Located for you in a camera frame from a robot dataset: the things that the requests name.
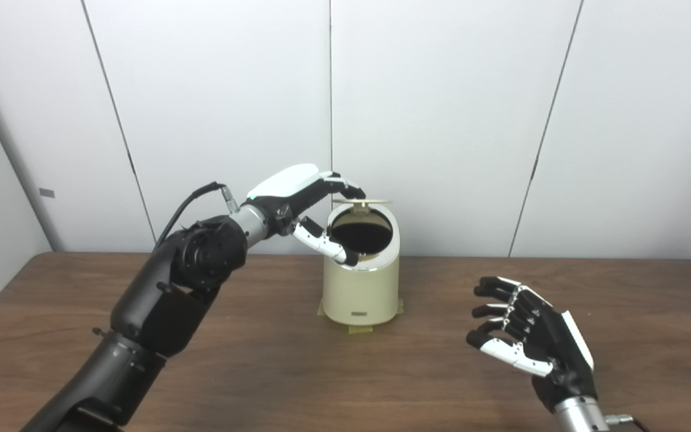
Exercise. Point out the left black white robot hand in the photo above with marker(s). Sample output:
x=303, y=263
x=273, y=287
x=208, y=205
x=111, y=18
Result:
x=285, y=189

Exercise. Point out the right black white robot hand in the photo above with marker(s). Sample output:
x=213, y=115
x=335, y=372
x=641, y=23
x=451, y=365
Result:
x=555, y=348

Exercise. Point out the cream round bin lid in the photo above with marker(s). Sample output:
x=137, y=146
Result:
x=375, y=201

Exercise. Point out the cream-colored cylindrical bin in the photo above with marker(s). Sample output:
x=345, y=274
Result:
x=360, y=294

